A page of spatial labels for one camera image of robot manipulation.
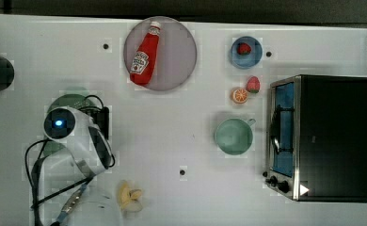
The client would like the green plastic strainer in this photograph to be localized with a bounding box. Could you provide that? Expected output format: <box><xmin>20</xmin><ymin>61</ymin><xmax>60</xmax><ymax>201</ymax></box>
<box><xmin>41</xmin><ymin>87</ymin><xmax>96</xmax><ymax>156</ymax></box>

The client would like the strawberry on table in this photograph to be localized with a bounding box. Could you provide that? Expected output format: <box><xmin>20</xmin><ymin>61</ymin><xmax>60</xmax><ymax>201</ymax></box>
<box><xmin>246</xmin><ymin>76</ymin><xmax>261</xmax><ymax>93</ymax></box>

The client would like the mint green mug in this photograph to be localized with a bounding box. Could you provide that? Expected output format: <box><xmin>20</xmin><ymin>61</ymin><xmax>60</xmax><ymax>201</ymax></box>
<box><xmin>215</xmin><ymin>118</ymin><xmax>256</xmax><ymax>155</ymax></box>

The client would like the grey round plate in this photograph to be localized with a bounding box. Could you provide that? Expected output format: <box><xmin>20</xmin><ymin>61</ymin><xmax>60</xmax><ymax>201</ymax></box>
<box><xmin>123</xmin><ymin>16</ymin><xmax>197</xmax><ymax>91</ymax></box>

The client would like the red ketchup bottle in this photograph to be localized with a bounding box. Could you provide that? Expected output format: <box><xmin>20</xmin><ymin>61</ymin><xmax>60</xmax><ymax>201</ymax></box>
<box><xmin>130</xmin><ymin>21</ymin><xmax>161</xmax><ymax>86</ymax></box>

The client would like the blue bowl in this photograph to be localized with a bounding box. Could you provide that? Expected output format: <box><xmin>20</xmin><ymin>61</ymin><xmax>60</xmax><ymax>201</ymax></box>
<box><xmin>230</xmin><ymin>36</ymin><xmax>263</xmax><ymax>69</ymax></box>

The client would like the orange half slice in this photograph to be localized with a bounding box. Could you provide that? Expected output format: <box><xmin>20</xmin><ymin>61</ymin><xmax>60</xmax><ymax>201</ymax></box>
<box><xmin>231</xmin><ymin>88</ymin><xmax>247</xmax><ymax>104</ymax></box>

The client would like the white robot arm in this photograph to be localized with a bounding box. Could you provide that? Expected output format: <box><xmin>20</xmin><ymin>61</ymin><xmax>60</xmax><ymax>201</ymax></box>
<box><xmin>25</xmin><ymin>106</ymin><xmax>117</xmax><ymax>226</ymax></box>

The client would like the black toaster oven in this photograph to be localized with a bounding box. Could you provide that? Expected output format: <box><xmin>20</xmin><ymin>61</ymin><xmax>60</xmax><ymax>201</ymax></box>
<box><xmin>263</xmin><ymin>74</ymin><xmax>367</xmax><ymax>202</ymax></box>

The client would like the strawberry in blue bowl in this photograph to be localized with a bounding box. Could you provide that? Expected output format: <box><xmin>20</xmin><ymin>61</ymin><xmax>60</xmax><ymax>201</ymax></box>
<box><xmin>237</xmin><ymin>42</ymin><xmax>252</xmax><ymax>56</ymax></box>

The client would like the peeled banana toy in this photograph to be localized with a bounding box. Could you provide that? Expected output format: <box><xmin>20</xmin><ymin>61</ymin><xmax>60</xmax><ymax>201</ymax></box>
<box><xmin>117</xmin><ymin>181</ymin><xmax>143</xmax><ymax>212</ymax></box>

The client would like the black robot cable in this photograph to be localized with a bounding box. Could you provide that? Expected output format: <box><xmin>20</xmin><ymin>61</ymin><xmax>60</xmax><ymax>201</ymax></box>
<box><xmin>24</xmin><ymin>94</ymin><xmax>117</xmax><ymax>226</ymax></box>

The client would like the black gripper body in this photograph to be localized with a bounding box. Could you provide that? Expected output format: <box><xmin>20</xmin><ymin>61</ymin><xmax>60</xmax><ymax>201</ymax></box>
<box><xmin>81</xmin><ymin>106</ymin><xmax>110</xmax><ymax>139</ymax></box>

